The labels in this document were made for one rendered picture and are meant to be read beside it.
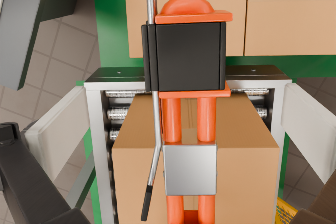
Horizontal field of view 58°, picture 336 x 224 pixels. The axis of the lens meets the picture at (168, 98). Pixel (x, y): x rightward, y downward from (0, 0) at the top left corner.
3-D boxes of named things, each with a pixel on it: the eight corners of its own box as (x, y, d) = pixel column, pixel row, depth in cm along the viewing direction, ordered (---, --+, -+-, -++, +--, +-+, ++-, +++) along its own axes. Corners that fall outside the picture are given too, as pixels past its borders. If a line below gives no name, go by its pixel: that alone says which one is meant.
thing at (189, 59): (224, 83, 36) (231, 97, 31) (162, 85, 36) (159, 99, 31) (226, 9, 33) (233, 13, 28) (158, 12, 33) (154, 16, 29)
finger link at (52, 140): (50, 189, 14) (34, 189, 14) (91, 126, 21) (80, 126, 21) (39, 132, 13) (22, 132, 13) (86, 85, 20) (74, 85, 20)
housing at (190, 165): (215, 175, 40) (219, 196, 36) (164, 175, 41) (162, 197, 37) (216, 127, 38) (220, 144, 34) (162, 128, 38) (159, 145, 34)
